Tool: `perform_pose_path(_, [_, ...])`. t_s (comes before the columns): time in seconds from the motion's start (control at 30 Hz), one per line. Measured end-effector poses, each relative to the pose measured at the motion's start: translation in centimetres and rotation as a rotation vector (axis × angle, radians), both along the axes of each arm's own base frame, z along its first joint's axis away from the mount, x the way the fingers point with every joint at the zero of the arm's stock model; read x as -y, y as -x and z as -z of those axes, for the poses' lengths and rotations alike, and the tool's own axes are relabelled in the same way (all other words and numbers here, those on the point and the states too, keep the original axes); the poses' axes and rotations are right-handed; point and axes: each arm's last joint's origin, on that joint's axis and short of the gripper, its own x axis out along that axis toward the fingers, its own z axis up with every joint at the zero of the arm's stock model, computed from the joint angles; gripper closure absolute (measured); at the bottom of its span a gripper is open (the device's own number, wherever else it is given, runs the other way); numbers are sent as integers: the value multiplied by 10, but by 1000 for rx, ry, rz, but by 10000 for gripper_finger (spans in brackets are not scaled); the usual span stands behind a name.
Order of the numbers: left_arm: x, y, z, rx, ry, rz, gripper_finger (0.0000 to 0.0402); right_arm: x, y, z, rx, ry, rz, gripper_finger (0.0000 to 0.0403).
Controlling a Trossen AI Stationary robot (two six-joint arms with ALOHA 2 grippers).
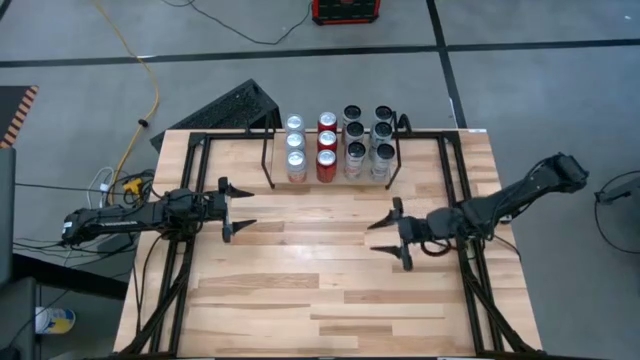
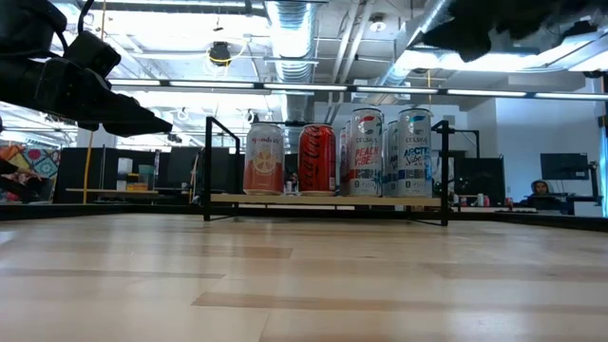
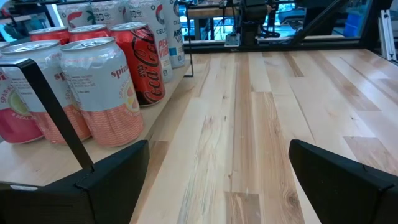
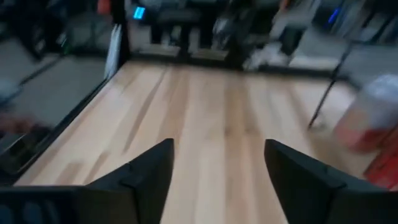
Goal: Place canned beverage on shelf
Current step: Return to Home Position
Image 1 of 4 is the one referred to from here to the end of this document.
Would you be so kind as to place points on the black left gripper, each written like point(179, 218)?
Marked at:
point(215, 210)

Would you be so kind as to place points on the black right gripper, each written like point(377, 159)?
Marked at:
point(414, 229)

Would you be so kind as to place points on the Celsius Peach Vibe can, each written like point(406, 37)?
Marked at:
point(354, 132)
point(352, 112)
point(355, 160)

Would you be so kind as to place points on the pink silver Spindrift can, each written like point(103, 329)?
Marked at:
point(295, 141)
point(295, 121)

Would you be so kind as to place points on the red Coca-Cola can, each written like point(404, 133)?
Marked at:
point(326, 165)
point(327, 120)
point(327, 140)

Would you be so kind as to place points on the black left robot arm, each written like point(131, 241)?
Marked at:
point(115, 220)

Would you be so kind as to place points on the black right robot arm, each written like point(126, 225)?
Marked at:
point(525, 192)

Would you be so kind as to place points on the white yellow canister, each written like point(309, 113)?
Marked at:
point(57, 321)

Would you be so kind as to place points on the grey stand foot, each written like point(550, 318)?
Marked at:
point(622, 192)

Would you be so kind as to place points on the red black equipment case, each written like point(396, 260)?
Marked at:
point(345, 12)

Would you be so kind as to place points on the grey metal cabinet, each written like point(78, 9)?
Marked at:
point(17, 315)

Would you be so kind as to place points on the black mat orange striped edge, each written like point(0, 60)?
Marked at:
point(12, 107)

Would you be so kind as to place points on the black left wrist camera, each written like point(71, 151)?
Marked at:
point(182, 202)

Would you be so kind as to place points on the wooden shelf with black frame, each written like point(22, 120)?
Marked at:
point(279, 165)

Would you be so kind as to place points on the black aluminium table frame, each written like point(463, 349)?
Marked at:
point(192, 300)

